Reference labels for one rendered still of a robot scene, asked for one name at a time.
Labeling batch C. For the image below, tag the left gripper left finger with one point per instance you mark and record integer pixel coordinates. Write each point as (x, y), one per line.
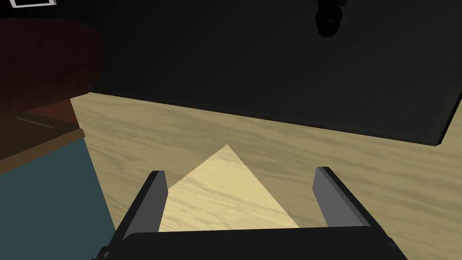
(146, 209)

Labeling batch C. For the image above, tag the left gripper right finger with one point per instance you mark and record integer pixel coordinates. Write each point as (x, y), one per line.
(337, 206)

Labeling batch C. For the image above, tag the black flat slab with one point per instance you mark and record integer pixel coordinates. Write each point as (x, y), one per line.
(274, 68)

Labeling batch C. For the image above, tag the dark red round shape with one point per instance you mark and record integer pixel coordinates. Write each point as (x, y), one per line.
(43, 61)

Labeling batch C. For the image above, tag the white picture frame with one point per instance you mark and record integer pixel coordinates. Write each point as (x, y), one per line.
(34, 3)

